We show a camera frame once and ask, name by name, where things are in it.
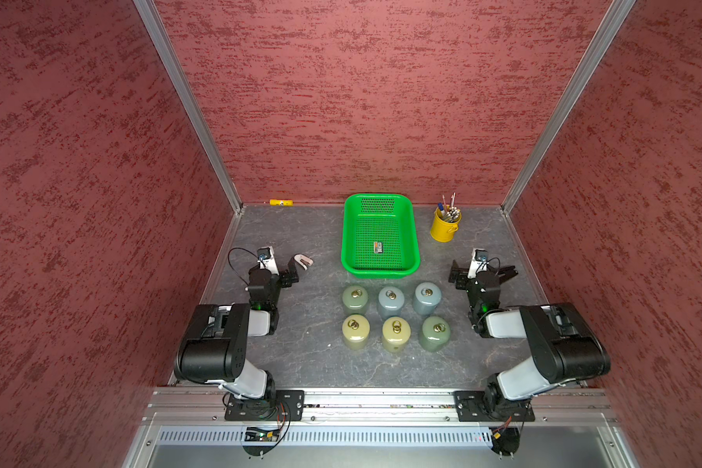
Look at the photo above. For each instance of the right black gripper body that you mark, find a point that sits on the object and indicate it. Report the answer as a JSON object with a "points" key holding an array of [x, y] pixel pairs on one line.
{"points": [[462, 274]]}

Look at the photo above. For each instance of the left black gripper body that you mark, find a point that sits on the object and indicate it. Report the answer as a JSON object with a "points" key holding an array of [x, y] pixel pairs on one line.
{"points": [[285, 280]]}

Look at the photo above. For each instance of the grey canister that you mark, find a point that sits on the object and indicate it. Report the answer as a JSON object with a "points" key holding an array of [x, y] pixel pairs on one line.
{"points": [[426, 299], [391, 301]]}

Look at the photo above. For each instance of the green canister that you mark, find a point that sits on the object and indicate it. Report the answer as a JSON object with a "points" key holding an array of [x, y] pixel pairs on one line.
{"points": [[355, 300], [434, 334]]}

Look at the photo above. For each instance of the beige canister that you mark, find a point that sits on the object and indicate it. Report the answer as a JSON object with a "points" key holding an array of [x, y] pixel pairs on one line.
{"points": [[356, 331], [396, 333]]}

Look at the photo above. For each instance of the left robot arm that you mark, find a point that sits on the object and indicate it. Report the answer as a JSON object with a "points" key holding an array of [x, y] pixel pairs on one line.
{"points": [[214, 348]]}

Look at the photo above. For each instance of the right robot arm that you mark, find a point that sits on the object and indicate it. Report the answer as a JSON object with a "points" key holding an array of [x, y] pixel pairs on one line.
{"points": [[563, 348]]}

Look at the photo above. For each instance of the green plastic basket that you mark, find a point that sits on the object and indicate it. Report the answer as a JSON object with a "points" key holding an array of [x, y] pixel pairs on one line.
{"points": [[385, 218]]}

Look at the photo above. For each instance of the pink white clip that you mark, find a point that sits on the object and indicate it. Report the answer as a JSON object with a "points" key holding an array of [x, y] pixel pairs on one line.
{"points": [[303, 261]]}

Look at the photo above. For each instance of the black stapler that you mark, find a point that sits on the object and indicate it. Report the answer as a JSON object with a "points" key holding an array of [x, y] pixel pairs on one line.
{"points": [[506, 273]]}

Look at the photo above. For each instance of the yellow pen cup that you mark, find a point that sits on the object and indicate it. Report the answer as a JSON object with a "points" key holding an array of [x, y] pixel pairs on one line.
{"points": [[444, 227]]}

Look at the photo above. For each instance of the pens in cup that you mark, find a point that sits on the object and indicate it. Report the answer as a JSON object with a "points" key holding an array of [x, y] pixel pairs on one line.
{"points": [[449, 205]]}

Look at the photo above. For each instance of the yellow marker pen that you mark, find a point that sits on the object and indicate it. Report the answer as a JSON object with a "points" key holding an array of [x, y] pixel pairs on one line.
{"points": [[281, 203]]}

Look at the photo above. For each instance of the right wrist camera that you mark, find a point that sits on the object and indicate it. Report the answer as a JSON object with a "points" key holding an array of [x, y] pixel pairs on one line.
{"points": [[479, 262]]}

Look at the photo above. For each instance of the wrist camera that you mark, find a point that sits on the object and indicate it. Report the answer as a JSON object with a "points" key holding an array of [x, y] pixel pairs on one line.
{"points": [[267, 259], [479, 262]]}

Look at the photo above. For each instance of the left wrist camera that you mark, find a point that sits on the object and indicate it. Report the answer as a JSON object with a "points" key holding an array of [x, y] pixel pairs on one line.
{"points": [[267, 259]]}

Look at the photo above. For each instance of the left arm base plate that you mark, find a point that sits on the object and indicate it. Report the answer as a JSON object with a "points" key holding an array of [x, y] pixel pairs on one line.
{"points": [[280, 406]]}

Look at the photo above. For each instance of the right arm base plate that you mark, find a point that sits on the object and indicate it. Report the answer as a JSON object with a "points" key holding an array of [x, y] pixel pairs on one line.
{"points": [[491, 406]]}

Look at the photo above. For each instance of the aluminium front rail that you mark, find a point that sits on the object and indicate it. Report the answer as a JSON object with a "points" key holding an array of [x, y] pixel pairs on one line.
{"points": [[188, 405]]}

